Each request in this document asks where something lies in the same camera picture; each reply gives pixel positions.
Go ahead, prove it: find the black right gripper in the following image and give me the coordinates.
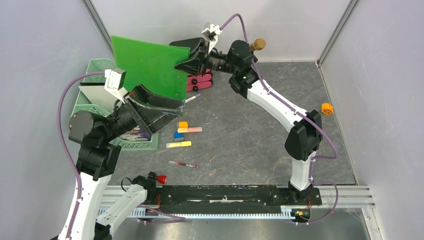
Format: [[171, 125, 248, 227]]
[[173, 39, 237, 78]]

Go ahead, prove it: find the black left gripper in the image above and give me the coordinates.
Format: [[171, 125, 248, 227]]
[[102, 82, 184, 141]]

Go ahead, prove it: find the green clip file folder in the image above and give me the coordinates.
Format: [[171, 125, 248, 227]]
[[111, 35, 190, 100]]

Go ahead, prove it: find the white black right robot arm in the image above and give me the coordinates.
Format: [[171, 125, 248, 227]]
[[170, 37, 323, 204]]

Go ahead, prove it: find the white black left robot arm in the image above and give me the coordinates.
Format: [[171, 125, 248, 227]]
[[57, 85, 185, 240]]

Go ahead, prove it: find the black pink drawer organizer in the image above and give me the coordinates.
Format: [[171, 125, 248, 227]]
[[186, 53, 213, 92]]

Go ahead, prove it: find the purple white marker pen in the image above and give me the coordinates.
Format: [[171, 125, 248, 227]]
[[184, 93, 201, 104]]

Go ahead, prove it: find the yellow eraser block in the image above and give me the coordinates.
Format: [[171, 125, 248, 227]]
[[178, 121, 189, 128]]

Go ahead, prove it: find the blue eraser block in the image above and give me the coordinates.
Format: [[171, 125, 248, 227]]
[[173, 131, 184, 141]]

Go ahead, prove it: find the orange highlighter marker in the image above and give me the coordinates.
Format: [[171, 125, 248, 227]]
[[177, 127, 203, 134]]

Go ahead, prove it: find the yellow highlighter marker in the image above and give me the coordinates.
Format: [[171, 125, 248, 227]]
[[165, 140, 192, 148]]

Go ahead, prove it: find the gold microphone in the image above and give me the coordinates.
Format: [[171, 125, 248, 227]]
[[249, 38, 267, 52]]

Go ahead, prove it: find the red gel pen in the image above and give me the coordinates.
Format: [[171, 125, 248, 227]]
[[168, 160, 200, 169]]

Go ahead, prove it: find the red black stamp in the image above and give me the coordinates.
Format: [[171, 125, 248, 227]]
[[147, 171, 168, 185]]

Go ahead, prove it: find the orange tape measure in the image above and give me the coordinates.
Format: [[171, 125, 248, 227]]
[[321, 102, 334, 116]]

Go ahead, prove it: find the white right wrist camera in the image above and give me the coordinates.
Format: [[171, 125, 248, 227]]
[[201, 23, 222, 53]]

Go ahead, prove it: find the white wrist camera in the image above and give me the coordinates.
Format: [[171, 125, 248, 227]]
[[201, 23, 222, 53], [104, 68, 128, 102]]

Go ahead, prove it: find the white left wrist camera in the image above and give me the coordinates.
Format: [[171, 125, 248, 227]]
[[104, 68, 128, 102]]

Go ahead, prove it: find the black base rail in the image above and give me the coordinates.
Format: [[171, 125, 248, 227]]
[[144, 185, 323, 214]]

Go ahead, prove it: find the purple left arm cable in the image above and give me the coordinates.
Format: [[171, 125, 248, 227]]
[[56, 71, 188, 240]]

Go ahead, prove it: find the white cable duct strip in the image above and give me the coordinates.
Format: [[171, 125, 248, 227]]
[[128, 207, 295, 220]]

